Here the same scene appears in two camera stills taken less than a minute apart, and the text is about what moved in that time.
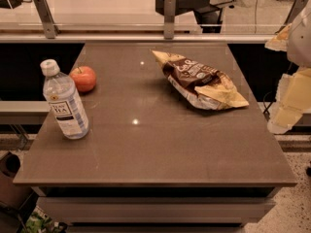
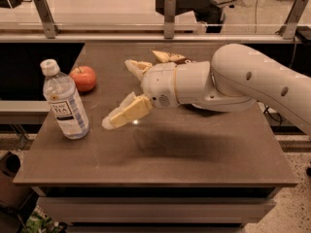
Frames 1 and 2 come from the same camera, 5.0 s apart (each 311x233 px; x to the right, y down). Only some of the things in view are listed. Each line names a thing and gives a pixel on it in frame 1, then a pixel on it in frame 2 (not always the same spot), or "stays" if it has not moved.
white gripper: [300, 44] to [158, 83]
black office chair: [206, 1] stays
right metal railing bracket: [297, 5] stays
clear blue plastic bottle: [64, 102] stays
